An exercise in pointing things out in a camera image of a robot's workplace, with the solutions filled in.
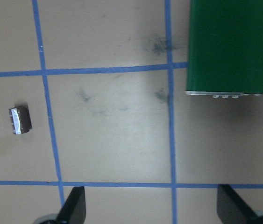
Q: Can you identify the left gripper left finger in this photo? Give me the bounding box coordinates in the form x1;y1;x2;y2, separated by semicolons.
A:
56;186;86;224

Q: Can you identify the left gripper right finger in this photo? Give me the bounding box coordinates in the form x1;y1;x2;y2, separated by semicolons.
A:
216;184;258;224

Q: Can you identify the dark brown cylindrical capacitor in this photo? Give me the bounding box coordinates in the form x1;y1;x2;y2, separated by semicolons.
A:
8;106;32;135

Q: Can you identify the green conveyor belt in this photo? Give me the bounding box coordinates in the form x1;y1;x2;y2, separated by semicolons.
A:
185;0;263;98

